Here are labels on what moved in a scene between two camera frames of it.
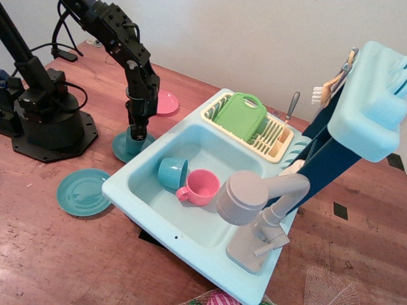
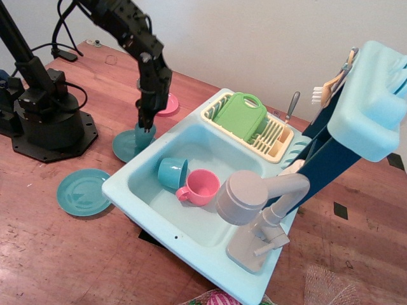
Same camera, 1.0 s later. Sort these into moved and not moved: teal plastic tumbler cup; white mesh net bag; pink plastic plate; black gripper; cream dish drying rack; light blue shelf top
Moved: teal plastic tumbler cup; black gripper
Not moved: cream dish drying rack; pink plastic plate; white mesh net bag; light blue shelf top
